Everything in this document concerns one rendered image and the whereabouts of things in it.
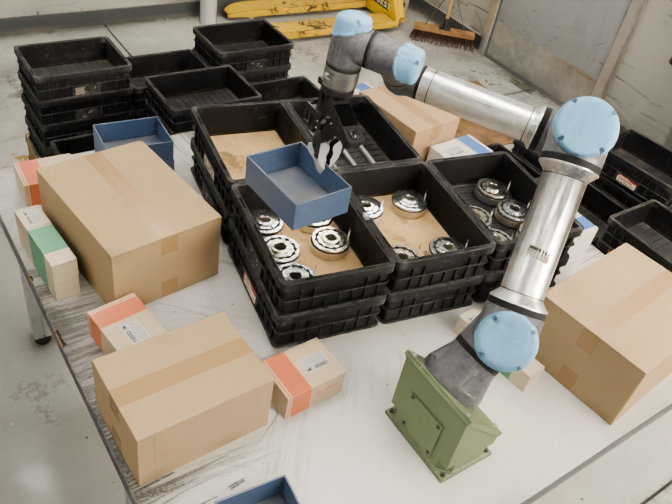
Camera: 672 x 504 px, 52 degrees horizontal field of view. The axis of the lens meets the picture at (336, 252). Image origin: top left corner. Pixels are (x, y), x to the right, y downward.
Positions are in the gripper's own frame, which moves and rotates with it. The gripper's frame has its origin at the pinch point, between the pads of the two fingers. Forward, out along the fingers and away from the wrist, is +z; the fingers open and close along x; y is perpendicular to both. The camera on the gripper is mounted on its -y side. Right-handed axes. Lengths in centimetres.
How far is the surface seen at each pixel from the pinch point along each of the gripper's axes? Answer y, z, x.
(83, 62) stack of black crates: 185, 65, -5
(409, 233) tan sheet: 0.0, 27.2, -35.5
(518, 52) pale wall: 191, 78, -305
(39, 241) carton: 35, 35, 54
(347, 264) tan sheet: -3.9, 28.8, -11.9
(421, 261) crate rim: -18.6, 18.4, -21.5
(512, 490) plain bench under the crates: -69, 41, -16
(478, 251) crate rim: -21.3, 17.5, -38.4
